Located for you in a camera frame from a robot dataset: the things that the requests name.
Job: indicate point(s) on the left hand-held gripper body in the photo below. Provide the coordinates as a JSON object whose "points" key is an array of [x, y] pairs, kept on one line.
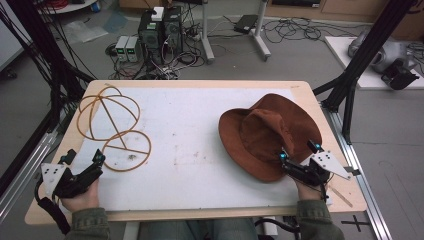
{"points": [[53, 176]]}

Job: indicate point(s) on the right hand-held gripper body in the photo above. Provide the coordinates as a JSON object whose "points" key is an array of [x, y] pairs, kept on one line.
{"points": [[325, 163]]}

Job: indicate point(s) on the brown felt hat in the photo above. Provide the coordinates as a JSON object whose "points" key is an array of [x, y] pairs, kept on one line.
{"points": [[256, 133]]}

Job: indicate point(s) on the person's right hand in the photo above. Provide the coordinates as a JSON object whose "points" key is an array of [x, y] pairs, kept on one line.
{"points": [[310, 192]]}

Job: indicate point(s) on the person's left hand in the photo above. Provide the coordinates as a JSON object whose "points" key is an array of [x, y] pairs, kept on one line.
{"points": [[83, 199]]}

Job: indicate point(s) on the thin wooden stick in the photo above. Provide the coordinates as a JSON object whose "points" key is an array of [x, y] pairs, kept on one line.
{"points": [[340, 196]]}

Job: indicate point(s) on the white table mat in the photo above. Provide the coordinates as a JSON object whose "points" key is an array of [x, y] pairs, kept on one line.
{"points": [[186, 140]]}

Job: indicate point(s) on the white floor board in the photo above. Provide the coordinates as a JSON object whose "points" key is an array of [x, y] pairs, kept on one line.
{"points": [[340, 53]]}

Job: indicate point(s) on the black device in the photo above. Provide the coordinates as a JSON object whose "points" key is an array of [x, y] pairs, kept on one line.
{"points": [[398, 75]]}

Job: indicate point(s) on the grey power supply unit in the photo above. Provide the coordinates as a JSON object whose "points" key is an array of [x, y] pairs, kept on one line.
{"points": [[121, 49], [133, 49]]}

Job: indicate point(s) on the grey rounded machine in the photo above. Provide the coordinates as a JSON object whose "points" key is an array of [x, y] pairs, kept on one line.
{"points": [[388, 53]]}

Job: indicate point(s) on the white stand leg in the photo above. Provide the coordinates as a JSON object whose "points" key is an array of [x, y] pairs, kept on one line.
{"points": [[260, 33], [206, 36]]}

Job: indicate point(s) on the clear plastic sheet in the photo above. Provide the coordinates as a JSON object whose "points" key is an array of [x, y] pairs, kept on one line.
{"points": [[83, 31]]}

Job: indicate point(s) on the black computer tower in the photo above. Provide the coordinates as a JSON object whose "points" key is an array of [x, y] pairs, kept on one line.
{"points": [[172, 31], [150, 38]]}

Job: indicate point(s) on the white cabinet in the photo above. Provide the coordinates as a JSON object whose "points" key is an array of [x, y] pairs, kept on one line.
{"points": [[8, 36]]}

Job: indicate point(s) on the bluish plastic sheet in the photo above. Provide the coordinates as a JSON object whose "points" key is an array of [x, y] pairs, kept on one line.
{"points": [[115, 22]]}

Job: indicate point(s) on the flat black box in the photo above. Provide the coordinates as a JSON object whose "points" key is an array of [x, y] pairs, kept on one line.
{"points": [[246, 23]]}

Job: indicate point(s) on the round white table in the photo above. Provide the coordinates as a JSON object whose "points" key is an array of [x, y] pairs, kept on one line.
{"points": [[71, 7]]}

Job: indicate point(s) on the white box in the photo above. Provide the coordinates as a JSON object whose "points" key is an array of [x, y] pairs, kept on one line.
{"points": [[158, 13]]}

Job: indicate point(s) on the aluminium rail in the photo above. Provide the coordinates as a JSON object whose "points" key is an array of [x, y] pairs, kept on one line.
{"points": [[23, 170], [360, 186]]}

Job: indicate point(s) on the black frame post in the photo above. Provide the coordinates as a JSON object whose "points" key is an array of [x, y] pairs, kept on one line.
{"points": [[40, 40], [363, 56]]}

